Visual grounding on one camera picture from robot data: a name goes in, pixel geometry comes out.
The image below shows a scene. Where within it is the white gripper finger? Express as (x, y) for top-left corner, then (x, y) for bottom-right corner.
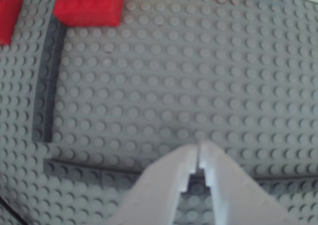
(199, 140), (300, 225)
(116, 143), (200, 225)

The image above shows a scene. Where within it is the grey studded lego baseplate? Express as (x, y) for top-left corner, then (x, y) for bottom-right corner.
(0, 0), (318, 225)

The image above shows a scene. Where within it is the red lego cube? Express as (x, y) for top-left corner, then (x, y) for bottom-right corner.
(52, 0), (127, 28)
(0, 0), (24, 46)

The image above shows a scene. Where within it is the dark grey brick bar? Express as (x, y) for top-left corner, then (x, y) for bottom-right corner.
(43, 157), (318, 194)
(31, 18), (68, 144)

